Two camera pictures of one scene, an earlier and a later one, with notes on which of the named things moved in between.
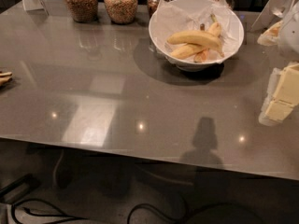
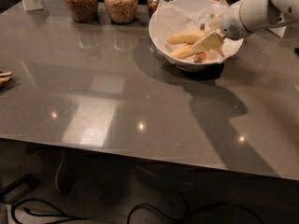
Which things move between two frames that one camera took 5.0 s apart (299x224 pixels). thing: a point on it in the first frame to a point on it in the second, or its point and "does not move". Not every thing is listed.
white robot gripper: [290, 32] to [230, 24]
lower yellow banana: [187, 50] does not move
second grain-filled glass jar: [121, 2] does not move
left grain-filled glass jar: [82, 3] does not move
